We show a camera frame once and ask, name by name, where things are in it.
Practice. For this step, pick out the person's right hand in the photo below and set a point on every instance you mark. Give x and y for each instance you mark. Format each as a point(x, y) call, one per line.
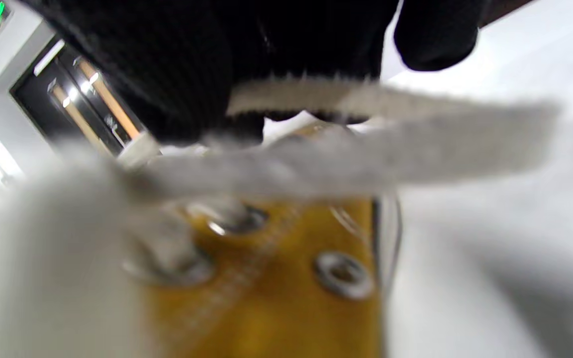
point(217, 44)

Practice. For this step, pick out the white shoe lace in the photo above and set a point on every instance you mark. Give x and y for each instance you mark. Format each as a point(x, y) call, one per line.
point(366, 159)

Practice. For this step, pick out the yellow canvas shoe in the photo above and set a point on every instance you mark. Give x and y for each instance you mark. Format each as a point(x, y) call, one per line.
point(276, 308)

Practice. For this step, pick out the black door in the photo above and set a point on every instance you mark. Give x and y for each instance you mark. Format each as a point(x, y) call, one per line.
point(43, 94)

